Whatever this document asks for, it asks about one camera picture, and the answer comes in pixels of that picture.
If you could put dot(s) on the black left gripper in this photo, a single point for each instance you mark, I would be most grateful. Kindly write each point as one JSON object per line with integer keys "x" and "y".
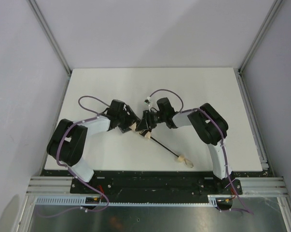
{"x": 126, "y": 121}

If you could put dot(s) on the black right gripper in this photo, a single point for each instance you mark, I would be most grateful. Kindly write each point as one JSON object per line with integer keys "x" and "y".
{"x": 145, "y": 120}

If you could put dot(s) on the beige and black folding umbrella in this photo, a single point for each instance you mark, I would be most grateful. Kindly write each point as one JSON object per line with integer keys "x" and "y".
{"x": 178, "y": 158}

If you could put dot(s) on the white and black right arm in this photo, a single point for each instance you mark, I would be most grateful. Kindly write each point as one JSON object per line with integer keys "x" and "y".
{"x": 209, "y": 125}

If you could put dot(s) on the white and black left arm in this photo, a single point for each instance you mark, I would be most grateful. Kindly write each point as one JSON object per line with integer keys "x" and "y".
{"x": 67, "y": 143}

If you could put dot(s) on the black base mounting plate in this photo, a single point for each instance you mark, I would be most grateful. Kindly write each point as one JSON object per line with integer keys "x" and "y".
{"x": 158, "y": 187}

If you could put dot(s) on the front aluminium frame rail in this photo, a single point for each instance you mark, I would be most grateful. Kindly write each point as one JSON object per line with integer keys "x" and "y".
{"x": 252, "y": 186}

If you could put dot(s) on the left aluminium frame post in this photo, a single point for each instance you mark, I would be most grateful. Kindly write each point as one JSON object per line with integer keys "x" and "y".
{"x": 49, "y": 35}

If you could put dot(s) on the aluminium frame post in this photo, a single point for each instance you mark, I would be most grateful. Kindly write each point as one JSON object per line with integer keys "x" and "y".
{"x": 49, "y": 35}
{"x": 264, "y": 28}

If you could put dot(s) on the right aluminium frame post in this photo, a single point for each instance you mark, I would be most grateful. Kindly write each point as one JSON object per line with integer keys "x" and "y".
{"x": 264, "y": 28}

